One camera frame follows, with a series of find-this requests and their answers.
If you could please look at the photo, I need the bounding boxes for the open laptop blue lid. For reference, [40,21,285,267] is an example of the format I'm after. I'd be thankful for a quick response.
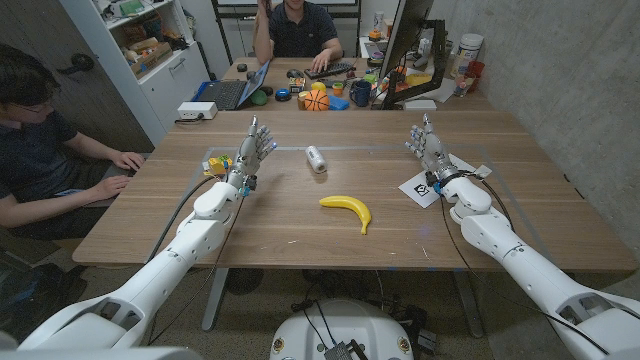
[191,59,272,112]

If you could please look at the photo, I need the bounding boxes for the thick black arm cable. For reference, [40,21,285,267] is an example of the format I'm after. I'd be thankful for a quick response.
[146,174,219,265]
[462,169,516,234]

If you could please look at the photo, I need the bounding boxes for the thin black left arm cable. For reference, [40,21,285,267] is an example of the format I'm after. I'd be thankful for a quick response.
[148,192,247,347]

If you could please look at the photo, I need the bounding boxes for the white sticker sheet black mark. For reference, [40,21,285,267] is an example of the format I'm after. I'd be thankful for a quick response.
[397,153,477,210]

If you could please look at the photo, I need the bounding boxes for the dark blue mug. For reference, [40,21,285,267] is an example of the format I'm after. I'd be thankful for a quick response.
[348,79,374,108]

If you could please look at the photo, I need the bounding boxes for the white power strip box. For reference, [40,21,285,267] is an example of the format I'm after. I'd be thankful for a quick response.
[176,101,219,121]

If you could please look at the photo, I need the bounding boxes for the black monitor stand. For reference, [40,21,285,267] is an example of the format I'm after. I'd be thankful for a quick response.
[380,18,447,110]

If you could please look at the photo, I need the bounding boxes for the cardboard box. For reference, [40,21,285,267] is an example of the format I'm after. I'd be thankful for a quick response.
[130,41,174,80]

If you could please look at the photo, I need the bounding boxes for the yellow green lego bricks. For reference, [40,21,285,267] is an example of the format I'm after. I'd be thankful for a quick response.
[202,153,234,177]

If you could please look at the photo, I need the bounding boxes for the black keyboard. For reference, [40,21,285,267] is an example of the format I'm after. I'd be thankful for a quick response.
[303,60,357,81]

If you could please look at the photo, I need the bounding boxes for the flat white box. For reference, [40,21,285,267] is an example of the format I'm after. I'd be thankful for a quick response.
[402,99,438,112]

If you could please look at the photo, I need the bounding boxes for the person in dark polo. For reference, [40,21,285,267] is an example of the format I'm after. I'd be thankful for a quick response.
[251,0,345,75]

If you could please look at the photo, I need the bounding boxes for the black computer monitor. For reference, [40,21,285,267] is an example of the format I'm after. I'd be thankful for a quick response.
[378,0,435,81]

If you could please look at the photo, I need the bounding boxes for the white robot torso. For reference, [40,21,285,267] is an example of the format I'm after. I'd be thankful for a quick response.
[269,298,415,360]

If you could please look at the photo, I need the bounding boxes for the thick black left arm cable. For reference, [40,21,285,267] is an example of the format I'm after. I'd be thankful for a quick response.
[146,174,219,265]

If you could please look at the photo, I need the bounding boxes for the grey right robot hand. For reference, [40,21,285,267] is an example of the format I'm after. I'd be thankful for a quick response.
[404,112,462,187]

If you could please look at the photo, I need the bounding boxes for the red plastic cup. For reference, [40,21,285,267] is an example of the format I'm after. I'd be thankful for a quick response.
[464,59,486,94]

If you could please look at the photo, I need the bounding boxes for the yellow toy banana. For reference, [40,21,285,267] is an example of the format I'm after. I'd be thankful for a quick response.
[318,194,373,236]

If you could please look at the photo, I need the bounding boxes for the black door handle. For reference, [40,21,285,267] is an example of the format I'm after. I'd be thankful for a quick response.
[55,52,95,76]

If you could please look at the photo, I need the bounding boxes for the orange toy basketball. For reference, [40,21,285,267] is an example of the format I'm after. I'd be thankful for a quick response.
[303,89,331,112]

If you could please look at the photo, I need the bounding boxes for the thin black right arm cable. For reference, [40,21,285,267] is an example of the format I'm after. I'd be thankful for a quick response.
[438,192,611,356]

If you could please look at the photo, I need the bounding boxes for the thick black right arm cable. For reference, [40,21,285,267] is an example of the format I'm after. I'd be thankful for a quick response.
[462,169,516,234]

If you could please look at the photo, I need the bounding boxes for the grey table leg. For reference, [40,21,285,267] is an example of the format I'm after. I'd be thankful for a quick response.
[452,269,485,339]
[201,267,230,332]

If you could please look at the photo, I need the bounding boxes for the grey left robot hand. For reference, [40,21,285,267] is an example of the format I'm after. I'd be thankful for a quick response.
[225,114,279,194]

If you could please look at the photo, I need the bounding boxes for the small white can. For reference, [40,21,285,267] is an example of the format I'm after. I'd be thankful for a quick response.
[305,145,329,175]

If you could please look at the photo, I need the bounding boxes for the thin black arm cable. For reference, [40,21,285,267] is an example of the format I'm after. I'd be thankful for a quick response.
[438,192,611,356]
[148,192,247,347]

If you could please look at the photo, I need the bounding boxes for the white shelf cabinet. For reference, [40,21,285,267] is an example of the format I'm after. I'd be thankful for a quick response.
[58,0,211,147]

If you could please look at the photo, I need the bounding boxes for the black bag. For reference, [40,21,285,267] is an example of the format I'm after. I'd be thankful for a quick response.
[0,259,89,346]

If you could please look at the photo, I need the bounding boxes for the person with glasses dark shirt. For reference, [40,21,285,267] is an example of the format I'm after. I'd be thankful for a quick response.
[0,43,146,241]

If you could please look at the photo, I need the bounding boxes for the white canister blue label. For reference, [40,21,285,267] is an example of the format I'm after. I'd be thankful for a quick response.
[449,32,485,79]

